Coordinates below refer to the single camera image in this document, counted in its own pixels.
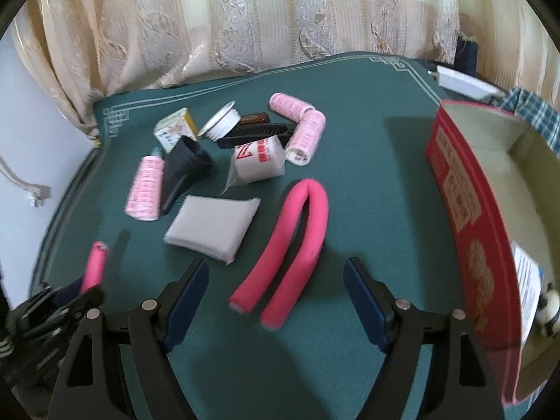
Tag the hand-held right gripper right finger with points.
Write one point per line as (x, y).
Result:
(365, 297)

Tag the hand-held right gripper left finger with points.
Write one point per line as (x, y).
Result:
(188, 297)

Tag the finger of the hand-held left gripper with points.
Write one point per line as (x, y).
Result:
(83, 301)
(70, 288)

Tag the short pink foam curler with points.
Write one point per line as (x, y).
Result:
(95, 267)

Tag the grey tissue packet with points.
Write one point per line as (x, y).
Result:
(210, 227)

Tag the long bent pink foam curler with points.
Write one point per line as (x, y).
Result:
(313, 210)

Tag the pink hair roller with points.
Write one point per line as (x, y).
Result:
(286, 105)
(144, 188)
(306, 138)

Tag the red cardboard box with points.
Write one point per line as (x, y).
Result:
(472, 227)

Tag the small teal bottle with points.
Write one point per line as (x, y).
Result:
(156, 153)

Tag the white tissue packet red print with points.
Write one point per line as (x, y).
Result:
(258, 162)

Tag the yellow white small box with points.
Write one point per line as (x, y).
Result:
(173, 133)

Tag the black comb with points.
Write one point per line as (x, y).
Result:
(249, 133)

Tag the white round jar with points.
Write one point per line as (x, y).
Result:
(221, 124)

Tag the brown hair clip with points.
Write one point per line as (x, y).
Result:
(256, 119)

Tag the green table mat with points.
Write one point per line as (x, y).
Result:
(358, 183)

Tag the white paper leaflet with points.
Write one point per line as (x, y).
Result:
(525, 280)

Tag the white black small object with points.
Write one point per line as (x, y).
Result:
(550, 306)

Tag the white flat box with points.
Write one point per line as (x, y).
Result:
(463, 81)

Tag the blue plaid cloth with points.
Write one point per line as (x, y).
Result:
(536, 111)

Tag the dark blue object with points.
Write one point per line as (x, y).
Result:
(468, 52)

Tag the beige patterned curtain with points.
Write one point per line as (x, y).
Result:
(262, 17)

